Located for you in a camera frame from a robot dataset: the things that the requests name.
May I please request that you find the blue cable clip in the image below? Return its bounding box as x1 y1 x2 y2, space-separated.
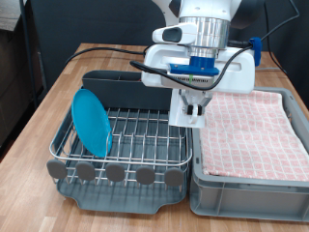
248 36 264 68

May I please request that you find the white mug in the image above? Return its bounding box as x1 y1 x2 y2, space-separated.
167 88 207 130

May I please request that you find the dark grey cutlery holder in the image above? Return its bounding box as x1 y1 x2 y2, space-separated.
81 70 174 112

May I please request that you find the black camera cable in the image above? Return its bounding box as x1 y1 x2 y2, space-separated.
128 0 301 92

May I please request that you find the thin black hanging cable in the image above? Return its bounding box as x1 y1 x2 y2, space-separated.
263 0 290 77

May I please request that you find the metal wire dish rack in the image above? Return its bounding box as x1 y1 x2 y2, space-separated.
48 86 193 189

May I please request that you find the wrist camera on blue mount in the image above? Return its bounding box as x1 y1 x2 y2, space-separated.
162 56 221 88

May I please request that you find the black metal pole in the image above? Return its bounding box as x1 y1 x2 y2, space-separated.
17 0 42 109

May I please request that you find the grey plastic crate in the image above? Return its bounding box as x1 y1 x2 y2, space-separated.
187 86 309 223

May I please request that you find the blue plate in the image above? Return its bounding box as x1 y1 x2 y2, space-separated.
70 88 114 159

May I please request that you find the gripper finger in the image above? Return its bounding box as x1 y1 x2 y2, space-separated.
179 88 195 117
196 90 214 117

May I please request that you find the thin grey cable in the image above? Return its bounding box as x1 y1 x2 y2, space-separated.
255 66 285 73

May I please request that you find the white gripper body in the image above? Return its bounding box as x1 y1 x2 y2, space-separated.
141 43 257 96

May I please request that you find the pink checked cloth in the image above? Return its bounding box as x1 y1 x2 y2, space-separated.
194 90 309 183

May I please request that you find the grey plastic drain tray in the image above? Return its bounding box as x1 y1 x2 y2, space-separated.
53 86 191 216

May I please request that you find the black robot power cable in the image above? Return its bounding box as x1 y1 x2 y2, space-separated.
64 43 153 68

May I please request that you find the dark cabinet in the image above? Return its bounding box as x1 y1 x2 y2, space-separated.
0 27 44 156

